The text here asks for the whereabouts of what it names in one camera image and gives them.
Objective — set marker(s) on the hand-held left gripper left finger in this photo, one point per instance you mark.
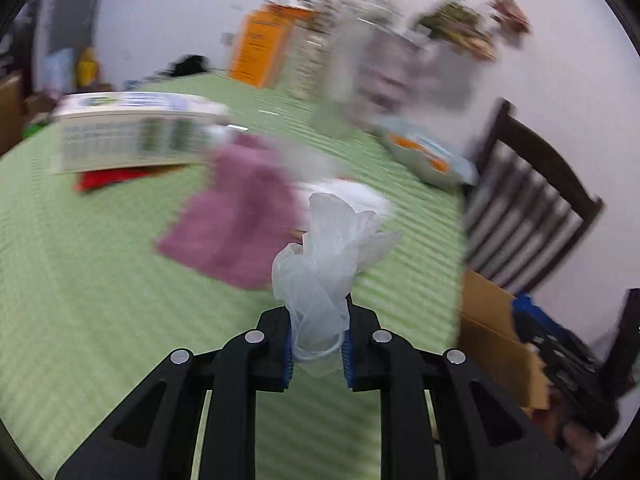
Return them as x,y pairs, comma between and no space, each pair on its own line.
286,360

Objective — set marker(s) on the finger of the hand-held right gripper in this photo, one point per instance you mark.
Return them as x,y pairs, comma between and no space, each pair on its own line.
530,310

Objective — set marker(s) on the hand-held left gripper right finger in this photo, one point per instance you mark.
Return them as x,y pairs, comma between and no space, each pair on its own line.
348,365

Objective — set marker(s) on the brown cardboard box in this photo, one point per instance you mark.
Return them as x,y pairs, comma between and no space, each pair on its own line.
492,340

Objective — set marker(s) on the white plastic bag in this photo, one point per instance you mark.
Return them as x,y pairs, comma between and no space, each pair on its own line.
320,280

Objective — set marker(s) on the red cookie snack packet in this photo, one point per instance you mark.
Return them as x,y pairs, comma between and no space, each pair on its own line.
107,179

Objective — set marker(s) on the dark wooden chair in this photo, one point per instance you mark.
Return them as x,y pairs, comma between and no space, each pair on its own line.
525,195

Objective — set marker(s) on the clear plastic clamshell box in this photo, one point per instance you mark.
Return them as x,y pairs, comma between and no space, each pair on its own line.
235,210

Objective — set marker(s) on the crumpled white tissue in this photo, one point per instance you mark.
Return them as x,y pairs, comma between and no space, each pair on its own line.
370,197

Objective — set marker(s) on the light green glass bowl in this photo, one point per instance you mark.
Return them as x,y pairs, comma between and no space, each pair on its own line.
425,155

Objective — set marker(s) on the pink patterned vase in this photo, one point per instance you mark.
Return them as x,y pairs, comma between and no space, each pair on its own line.
400,75

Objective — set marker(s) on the white green milk carton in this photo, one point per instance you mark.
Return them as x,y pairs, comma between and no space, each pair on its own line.
130,130

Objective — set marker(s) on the floral ceramic vase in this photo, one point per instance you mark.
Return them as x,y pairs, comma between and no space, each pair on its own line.
310,67

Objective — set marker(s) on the black bag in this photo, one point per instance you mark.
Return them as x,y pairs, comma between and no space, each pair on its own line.
189,66

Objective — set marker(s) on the orange book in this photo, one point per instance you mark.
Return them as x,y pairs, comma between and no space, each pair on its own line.
260,45

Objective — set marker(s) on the yellow tote bag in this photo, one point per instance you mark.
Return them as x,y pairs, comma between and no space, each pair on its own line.
87,67

